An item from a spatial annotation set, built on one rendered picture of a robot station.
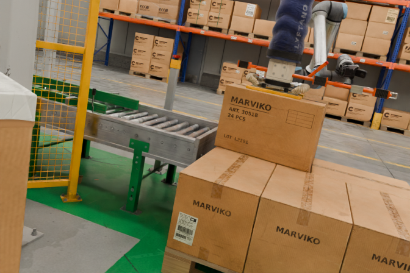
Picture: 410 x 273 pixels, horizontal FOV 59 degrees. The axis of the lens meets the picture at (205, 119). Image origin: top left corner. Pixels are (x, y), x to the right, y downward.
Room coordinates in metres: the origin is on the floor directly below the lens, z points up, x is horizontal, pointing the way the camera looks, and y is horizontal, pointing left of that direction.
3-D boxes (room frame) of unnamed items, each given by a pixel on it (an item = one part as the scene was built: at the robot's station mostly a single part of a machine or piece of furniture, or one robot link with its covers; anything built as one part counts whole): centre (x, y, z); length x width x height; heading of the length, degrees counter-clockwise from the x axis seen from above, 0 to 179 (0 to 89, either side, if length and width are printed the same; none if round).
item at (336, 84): (2.39, -0.64, 1.07); 0.93 x 0.30 x 0.04; 72
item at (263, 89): (2.24, -0.39, 0.97); 0.34 x 0.10 x 0.05; 72
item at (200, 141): (2.43, -0.08, 0.58); 0.70 x 0.03 x 0.06; 163
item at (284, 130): (2.33, -0.44, 0.75); 0.60 x 0.40 x 0.40; 70
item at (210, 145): (2.43, -0.08, 0.47); 0.70 x 0.03 x 0.15; 163
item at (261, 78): (2.33, -0.42, 1.01); 0.34 x 0.25 x 0.06; 72
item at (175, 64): (3.08, 0.33, 0.50); 0.07 x 0.07 x 1.00; 73
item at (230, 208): (1.95, -0.64, 0.34); 1.20 x 1.00 x 0.40; 73
